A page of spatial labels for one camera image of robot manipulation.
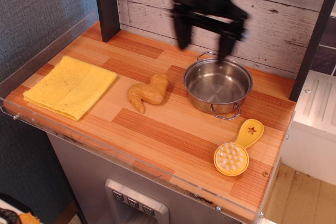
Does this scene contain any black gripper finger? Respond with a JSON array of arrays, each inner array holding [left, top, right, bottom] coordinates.
[[173, 16, 193, 50], [218, 33, 236, 63]]

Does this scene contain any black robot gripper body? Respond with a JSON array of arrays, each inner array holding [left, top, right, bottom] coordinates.
[[172, 0, 248, 40]]

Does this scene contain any stainless steel pot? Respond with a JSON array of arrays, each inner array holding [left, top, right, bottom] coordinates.
[[183, 51, 253, 120]]

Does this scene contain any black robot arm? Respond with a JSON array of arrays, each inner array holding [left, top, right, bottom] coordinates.
[[172, 0, 248, 64]]

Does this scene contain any toy chicken wing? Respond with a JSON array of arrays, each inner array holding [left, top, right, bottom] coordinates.
[[128, 73, 170, 113]]

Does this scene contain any yellow round brush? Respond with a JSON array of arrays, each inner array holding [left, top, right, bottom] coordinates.
[[213, 119, 264, 177]]

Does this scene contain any yellow folded cloth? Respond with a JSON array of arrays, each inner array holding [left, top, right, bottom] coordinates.
[[24, 56, 117, 121]]

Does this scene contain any white plastic furniture piece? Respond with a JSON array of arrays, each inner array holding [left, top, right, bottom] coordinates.
[[280, 71, 335, 185]]

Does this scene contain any grey toy fridge cabinet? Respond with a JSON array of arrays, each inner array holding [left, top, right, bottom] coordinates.
[[48, 134, 238, 223]]

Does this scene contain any silver dispenser button panel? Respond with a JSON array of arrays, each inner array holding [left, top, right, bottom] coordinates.
[[105, 178, 170, 223]]

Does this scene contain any clear acrylic table guard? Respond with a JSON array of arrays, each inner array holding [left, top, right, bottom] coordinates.
[[5, 24, 295, 223]]

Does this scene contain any orange object bottom left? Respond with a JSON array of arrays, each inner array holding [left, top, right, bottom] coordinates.
[[0, 207, 40, 224]]

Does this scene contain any dark left frame post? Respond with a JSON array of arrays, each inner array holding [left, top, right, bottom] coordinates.
[[96, 0, 120, 42]]

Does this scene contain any dark frame post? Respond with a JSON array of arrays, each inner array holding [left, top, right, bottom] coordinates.
[[289, 0, 335, 102], [96, 0, 120, 42]]

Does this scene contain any dark right frame post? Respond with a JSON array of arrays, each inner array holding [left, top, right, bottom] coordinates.
[[289, 0, 335, 102]]

